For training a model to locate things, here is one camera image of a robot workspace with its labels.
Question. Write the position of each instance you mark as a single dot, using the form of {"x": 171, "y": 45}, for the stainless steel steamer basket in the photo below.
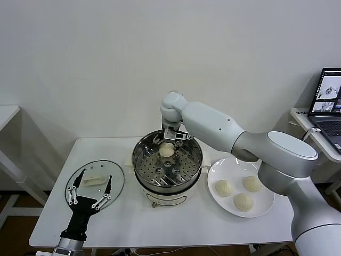
{"x": 149, "y": 170}

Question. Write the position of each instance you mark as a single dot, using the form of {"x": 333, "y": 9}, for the grey open laptop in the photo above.
{"x": 327, "y": 125}

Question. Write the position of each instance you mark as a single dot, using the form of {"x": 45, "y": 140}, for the white side table with laptop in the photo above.
{"x": 330, "y": 154}

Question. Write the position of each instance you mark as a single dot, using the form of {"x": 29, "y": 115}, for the round white plate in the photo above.
{"x": 221, "y": 168}

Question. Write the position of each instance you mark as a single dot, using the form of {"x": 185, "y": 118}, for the white steamed baozi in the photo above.
{"x": 251, "y": 184}
{"x": 243, "y": 202}
{"x": 224, "y": 188}
{"x": 166, "y": 150}

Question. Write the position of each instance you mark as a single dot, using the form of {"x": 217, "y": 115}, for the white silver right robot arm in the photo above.
{"x": 207, "y": 120}

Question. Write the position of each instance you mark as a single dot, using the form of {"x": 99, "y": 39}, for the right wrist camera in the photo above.
{"x": 174, "y": 134}

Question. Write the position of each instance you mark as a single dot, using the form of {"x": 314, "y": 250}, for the white paper label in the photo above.
{"x": 299, "y": 112}

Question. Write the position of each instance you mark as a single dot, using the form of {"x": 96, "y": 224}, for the cream electric cooking pot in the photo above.
{"x": 165, "y": 198}

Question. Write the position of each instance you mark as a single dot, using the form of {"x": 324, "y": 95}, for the empty white side table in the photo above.
{"x": 8, "y": 114}

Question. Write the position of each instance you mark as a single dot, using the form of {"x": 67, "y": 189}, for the round glass pot lid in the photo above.
{"x": 117, "y": 173}

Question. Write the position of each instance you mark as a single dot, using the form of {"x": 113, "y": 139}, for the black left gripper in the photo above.
{"x": 80, "y": 216}

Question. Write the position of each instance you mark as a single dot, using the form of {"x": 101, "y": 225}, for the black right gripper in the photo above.
{"x": 164, "y": 134}

